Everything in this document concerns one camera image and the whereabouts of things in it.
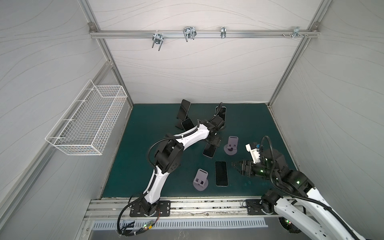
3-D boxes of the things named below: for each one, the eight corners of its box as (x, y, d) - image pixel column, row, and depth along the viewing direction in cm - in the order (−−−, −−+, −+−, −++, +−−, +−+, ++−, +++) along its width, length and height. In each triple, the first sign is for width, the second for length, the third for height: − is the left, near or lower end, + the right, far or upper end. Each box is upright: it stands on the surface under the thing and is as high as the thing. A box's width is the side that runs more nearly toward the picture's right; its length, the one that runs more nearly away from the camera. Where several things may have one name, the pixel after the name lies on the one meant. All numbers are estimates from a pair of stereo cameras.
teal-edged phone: (215, 186, 83) (216, 185, 81) (213, 162, 92) (214, 160, 90) (229, 186, 83) (229, 185, 81) (225, 162, 92) (226, 160, 90)
